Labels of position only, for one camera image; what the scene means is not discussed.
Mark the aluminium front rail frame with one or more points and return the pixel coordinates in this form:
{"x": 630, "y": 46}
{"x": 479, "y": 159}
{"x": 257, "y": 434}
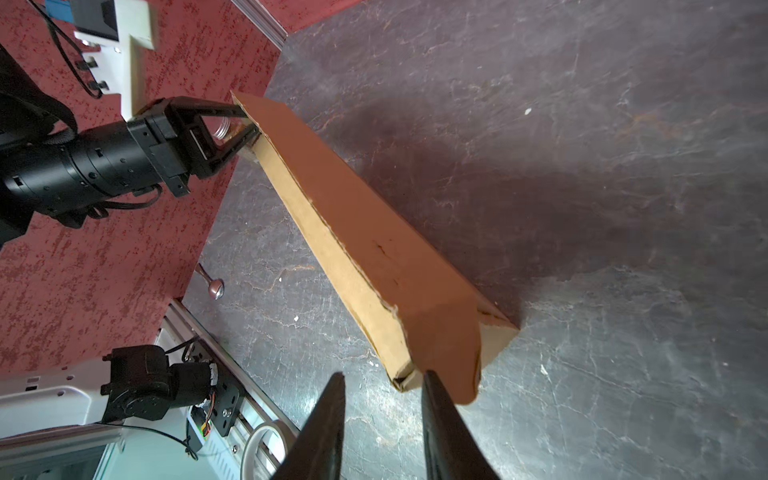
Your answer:
{"x": 64, "y": 422}

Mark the left aluminium corner post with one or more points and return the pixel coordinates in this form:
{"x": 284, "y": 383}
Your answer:
{"x": 265, "y": 22}

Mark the small round metal knob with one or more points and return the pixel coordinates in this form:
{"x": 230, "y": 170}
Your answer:
{"x": 216, "y": 287}

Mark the brown cardboard box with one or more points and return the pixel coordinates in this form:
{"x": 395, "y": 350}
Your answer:
{"x": 418, "y": 312}

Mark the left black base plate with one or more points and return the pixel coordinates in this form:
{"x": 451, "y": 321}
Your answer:
{"x": 219, "y": 411}

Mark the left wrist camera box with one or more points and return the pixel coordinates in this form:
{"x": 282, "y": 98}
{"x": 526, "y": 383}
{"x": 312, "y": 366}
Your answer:
{"x": 115, "y": 34}

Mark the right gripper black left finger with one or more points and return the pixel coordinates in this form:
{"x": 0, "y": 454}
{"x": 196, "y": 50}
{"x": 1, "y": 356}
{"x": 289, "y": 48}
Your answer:
{"x": 318, "y": 450}

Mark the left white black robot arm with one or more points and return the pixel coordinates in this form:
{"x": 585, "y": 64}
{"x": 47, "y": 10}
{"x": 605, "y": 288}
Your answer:
{"x": 49, "y": 166}

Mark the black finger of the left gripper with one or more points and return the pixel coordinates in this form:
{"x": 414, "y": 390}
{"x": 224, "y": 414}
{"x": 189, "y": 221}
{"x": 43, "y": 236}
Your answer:
{"x": 186, "y": 108}
{"x": 216, "y": 156}

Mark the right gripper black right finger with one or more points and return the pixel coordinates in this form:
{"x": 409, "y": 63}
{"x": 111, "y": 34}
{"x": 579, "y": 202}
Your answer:
{"x": 449, "y": 448}

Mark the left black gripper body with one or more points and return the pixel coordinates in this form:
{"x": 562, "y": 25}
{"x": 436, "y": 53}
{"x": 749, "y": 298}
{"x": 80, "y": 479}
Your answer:
{"x": 158, "y": 130}

